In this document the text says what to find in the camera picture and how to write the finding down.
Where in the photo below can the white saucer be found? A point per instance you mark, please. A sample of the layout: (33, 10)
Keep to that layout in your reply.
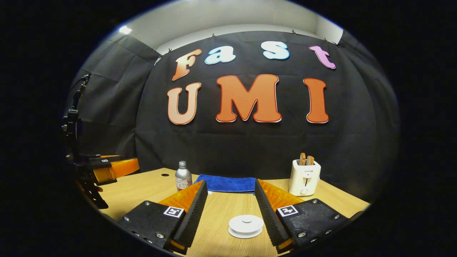
(246, 235)

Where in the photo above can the white teacup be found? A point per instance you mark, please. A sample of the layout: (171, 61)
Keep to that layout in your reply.
(260, 225)

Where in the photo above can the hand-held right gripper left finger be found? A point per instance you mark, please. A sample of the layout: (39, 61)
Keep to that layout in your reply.
(189, 217)

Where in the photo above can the white toaster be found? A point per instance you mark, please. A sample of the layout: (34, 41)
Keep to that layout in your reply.
(303, 178)

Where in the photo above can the blue cloth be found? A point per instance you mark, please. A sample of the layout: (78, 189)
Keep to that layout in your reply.
(228, 184)

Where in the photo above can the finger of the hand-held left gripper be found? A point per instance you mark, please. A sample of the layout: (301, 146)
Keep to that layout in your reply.
(107, 157)
(119, 169)

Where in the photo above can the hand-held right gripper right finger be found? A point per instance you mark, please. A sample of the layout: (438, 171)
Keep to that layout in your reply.
(271, 217)

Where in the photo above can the silver water bottle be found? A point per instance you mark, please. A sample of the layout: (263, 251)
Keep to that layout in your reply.
(183, 178)

